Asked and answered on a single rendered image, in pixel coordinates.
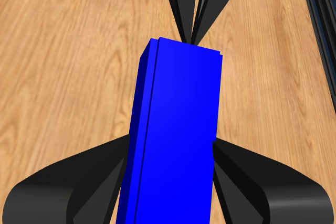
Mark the blue hollow socket block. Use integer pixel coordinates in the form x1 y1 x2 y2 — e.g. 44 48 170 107
115 36 223 224

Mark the black table frame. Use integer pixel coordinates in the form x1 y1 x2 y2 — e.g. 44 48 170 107
299 0 336 92

